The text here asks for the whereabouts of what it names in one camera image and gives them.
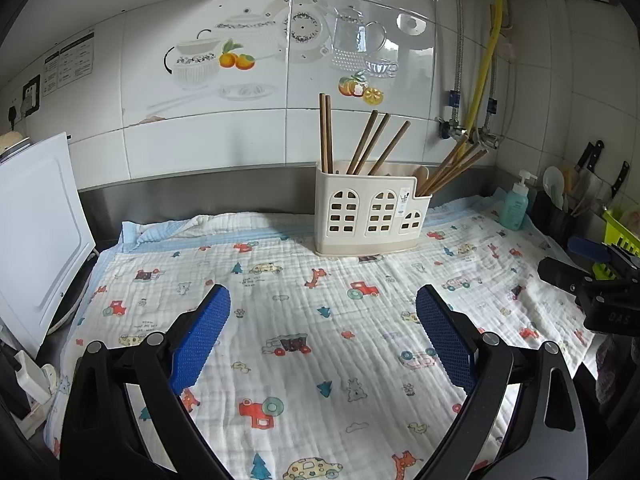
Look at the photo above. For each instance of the cream plastic chopstick holder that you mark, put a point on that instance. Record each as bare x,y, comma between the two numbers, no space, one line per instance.
345,240

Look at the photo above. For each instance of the black framed wall socket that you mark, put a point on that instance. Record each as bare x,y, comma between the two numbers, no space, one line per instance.
31,94

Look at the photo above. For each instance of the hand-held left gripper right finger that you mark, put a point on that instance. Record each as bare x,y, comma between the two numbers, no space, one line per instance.
447,337

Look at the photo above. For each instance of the white power adapter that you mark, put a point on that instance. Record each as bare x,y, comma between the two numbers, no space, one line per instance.
32,372

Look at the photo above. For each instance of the white plastic cutting board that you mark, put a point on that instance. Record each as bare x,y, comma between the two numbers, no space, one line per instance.
40,240

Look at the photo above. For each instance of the metal water valve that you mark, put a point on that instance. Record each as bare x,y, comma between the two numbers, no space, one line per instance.
485,137
450,130

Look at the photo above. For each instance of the green dish rack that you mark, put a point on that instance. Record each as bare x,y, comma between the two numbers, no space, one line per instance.
622,232

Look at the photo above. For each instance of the tan spatula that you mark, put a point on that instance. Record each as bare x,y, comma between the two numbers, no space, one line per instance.
568,180

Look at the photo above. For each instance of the white notice sticker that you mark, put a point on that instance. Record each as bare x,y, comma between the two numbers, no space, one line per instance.
67,62

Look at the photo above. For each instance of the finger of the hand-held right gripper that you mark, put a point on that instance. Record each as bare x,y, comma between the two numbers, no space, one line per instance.
560,271
587,249

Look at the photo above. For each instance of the printed muslin cloth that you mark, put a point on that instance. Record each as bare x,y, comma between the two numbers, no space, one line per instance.
300,310

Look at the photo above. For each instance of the light wooden chopstick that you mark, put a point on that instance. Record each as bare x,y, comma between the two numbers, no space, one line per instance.
390,147
329,135
323,135
362,142
372,144

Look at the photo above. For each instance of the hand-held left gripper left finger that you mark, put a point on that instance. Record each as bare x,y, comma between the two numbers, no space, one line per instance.
200,335

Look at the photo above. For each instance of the teal soap dispenser bottle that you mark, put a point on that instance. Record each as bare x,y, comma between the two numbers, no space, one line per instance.
515,210

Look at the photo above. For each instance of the white plastic spoon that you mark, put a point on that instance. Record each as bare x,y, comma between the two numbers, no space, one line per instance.
554,182

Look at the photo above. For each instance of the black utensil container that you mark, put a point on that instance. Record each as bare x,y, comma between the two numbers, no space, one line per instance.
550,215

